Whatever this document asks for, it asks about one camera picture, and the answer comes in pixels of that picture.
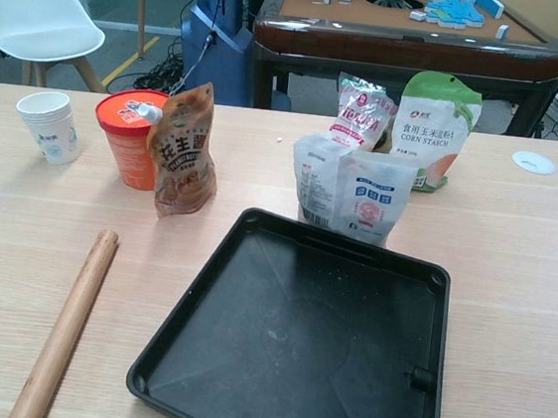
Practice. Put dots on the white round table grommet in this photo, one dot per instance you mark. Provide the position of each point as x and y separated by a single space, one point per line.
533 162

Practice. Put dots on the brown peanut sauce pouch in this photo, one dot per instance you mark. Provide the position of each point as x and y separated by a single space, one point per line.
183 169

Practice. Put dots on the black square baking tray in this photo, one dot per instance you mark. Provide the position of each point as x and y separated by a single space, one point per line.
294 345

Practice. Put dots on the orange lidded tub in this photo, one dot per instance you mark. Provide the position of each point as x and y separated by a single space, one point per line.
120 152

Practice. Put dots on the wooden rolling pin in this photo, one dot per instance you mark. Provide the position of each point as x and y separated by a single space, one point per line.
67 326

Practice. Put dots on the white paper cup stack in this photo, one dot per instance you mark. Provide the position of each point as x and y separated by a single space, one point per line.
52 135

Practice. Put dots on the brown mahjong table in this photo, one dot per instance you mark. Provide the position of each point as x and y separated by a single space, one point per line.
406 47

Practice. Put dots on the light wooden post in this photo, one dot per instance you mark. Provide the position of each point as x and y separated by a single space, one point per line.
141 5

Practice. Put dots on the white plastic powder bag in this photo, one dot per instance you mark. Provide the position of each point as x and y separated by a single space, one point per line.
359 202

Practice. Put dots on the white plastic chair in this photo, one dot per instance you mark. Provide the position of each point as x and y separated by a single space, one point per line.
30 8

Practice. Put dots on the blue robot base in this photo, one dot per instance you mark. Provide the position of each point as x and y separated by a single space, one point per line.
215 52

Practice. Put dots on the green white corn starch bag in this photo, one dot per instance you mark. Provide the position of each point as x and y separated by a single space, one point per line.
431 135

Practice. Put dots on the blue white mahjong tile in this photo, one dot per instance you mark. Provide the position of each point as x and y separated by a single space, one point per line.
502 32
418 16

